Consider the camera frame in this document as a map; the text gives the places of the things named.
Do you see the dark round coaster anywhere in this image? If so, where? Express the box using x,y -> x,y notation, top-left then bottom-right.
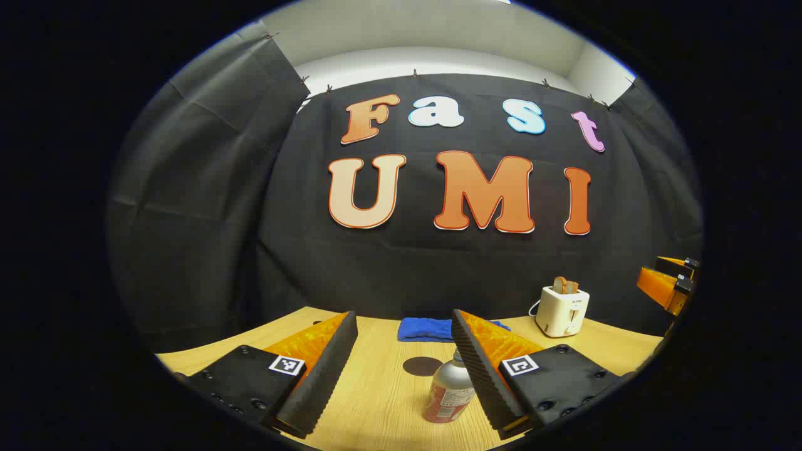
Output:
402,356 -> 444,377

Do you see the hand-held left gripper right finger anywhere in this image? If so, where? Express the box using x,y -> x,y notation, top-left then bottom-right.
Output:
451,309 -> 627,439

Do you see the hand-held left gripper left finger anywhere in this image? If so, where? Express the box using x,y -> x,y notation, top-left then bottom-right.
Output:
172,310 -> 359,439

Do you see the blue towel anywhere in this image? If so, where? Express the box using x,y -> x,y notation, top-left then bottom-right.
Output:
398,317 -> 511,343

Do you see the cream toaster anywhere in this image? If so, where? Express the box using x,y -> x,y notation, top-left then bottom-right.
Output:
536,285 -> 591,338

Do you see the silver water bottle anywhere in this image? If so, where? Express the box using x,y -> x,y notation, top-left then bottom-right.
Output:
423,350 -> 477,425

